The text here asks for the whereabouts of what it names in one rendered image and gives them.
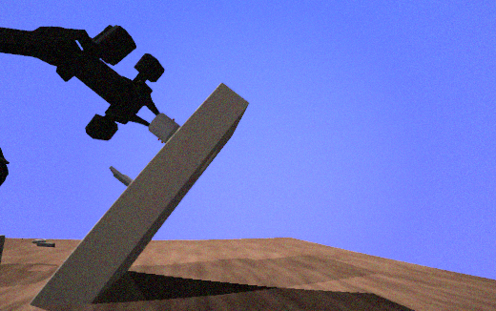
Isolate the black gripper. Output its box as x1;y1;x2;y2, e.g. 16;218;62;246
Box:
85;53;165;142

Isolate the grey cylinder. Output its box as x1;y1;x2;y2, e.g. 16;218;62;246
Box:
148;113;181;143

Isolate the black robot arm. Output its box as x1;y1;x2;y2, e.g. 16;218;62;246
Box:
0;25;136;84

